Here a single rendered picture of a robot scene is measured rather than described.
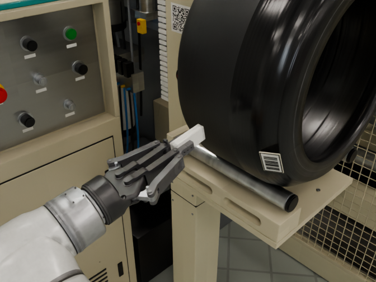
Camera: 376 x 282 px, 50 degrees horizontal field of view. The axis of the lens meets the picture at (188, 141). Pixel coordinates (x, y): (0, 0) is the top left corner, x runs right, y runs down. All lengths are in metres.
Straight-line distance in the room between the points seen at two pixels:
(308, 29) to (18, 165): 0.82
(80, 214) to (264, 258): 1.53
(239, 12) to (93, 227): 0.44
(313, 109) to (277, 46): 0.53
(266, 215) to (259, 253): 1.10
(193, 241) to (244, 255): 0.62
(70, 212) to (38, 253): 0.07
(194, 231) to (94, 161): 0.42
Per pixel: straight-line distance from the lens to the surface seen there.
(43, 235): 0.59
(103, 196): 0.62
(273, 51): 0.69
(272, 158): 0.77
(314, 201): 1.13
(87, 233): 0.61
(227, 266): 1.99
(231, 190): 1.02
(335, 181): 1.22
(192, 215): 1.38
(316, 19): 0.72
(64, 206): 0.61
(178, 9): 1.08
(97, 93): 1.27
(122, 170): 0.66
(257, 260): 2.03
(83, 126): 1.25
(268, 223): 0.97
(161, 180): 0.64
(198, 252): 1.50
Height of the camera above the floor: 1.51
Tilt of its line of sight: 32 degrees down
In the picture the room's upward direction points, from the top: straight up
